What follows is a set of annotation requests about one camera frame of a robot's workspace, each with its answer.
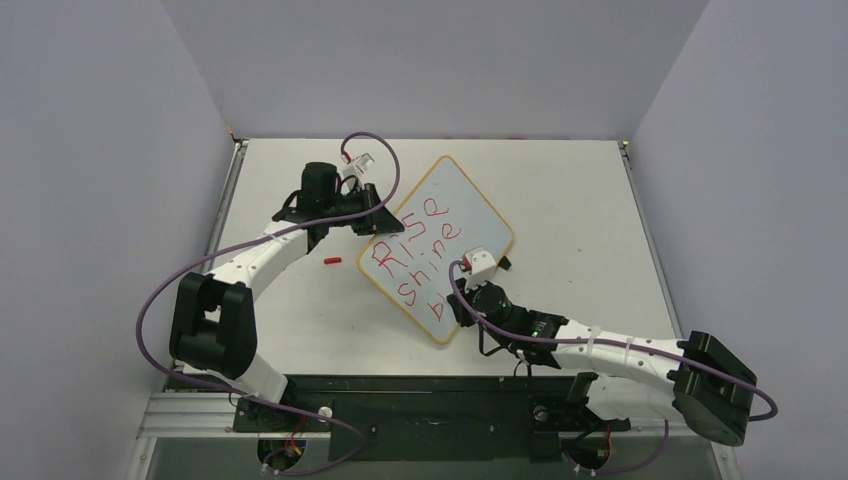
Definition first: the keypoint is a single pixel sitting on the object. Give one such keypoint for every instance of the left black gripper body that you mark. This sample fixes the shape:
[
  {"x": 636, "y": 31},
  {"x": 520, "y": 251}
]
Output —
[{"x": 358, "y": 201}]

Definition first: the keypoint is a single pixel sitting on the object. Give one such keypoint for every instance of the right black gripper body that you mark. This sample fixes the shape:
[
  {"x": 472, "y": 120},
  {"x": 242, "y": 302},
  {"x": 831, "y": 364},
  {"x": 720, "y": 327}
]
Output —
[{"x": 469, "y": 294}]

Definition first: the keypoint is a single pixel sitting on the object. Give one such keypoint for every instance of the yellow framed whiteboard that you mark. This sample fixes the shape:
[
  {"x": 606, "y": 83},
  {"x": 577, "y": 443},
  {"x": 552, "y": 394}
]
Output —
[{"x": 445, "y": 215}]

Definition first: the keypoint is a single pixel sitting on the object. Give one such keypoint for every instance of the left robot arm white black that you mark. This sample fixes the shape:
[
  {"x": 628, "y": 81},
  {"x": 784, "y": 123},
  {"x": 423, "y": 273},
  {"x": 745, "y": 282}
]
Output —
[{"x": 214, "y": 326}]

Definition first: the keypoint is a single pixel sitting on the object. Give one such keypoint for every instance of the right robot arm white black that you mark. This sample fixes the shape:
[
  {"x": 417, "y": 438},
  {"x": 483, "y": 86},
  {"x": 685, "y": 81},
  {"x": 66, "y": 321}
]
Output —
[{"x": 696, "y": 380}]

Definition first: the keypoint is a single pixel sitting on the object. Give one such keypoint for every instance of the upper black whiteboard clip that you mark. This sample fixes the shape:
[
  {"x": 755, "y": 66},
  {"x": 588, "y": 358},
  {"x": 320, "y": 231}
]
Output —
[{"x": 504, "y": 263}]

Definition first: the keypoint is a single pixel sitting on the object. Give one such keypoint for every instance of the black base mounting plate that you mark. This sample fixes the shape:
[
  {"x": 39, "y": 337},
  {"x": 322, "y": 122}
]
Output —
[{"x": 437, "y": 418}]

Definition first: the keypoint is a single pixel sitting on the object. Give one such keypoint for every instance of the front aluminium extrusion bar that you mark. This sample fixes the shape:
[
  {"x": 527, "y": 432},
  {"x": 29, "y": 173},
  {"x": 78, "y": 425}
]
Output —
[{"x": 187, "y": 415}]

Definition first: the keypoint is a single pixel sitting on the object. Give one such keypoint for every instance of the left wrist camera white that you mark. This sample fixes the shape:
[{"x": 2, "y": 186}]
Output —
[{"x": 358, "y": 166}]

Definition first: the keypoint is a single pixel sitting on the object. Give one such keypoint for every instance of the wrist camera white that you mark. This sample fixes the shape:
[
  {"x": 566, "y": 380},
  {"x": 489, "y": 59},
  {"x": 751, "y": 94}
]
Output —
[
  {"x": 358, "y": 166},
  {"x": 479, "y": 266}
]

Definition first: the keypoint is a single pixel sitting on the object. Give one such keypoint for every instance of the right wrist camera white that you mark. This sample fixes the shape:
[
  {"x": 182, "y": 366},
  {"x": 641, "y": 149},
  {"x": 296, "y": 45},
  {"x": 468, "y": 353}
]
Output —
[{"x": 479, "y": 266}]

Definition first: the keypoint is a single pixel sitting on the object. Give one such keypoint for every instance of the left aluminium rail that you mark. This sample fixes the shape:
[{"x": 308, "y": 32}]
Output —
[{"x": 225, "y": 198}]

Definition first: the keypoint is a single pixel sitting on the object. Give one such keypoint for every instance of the aluminium rail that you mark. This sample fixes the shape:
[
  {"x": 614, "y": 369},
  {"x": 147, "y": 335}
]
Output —
[
  {"x": 624, "y": 151},
  {"x": 225, "y": 198}
]

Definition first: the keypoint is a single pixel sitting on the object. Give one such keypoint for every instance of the right aluminium rail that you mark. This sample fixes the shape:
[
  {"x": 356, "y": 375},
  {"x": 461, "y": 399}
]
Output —
[{"x": 624, "y": 151}]

